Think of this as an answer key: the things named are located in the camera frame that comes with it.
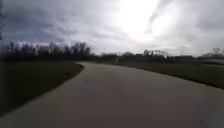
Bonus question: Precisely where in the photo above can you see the pale concrete path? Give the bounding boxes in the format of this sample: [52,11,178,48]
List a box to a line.
[0,61,224,128]

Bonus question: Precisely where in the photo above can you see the row of bare trees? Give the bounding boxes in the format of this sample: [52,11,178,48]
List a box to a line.
[0,40,93,62]

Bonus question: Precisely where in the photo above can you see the dark grass verge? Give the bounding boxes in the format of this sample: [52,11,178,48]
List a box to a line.
[96,59,224,90]

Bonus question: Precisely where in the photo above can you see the dark grass field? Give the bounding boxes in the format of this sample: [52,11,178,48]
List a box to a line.
[0,60,85,117]

